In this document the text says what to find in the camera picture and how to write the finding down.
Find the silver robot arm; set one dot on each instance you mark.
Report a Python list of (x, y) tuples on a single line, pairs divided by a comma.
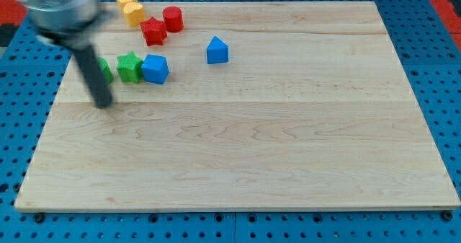
[(68, 23)]

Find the blue triangular block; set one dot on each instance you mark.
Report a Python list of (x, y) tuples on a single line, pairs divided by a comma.
[(217, 51)]

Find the wooden board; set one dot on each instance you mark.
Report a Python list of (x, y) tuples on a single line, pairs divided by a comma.
[(313, 112)]

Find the black pusher rod tool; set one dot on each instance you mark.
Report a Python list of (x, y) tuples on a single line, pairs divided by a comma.
[(93, 76)]

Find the blue cube block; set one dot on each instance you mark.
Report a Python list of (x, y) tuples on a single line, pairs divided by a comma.
[(155, 69)]

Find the yellow heart block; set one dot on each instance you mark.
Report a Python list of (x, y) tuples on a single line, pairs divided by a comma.
[(134, 13)]

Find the red star block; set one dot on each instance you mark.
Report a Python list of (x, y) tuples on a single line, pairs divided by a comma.
[(154, 31)]

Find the green block behind rod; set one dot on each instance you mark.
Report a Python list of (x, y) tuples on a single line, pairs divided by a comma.
[(104, 66)]

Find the red cylinder block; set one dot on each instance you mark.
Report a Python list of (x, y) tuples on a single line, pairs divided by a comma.
[(173, 19)]

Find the green star block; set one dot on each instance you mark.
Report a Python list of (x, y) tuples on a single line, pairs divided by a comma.
[(129, 68)]

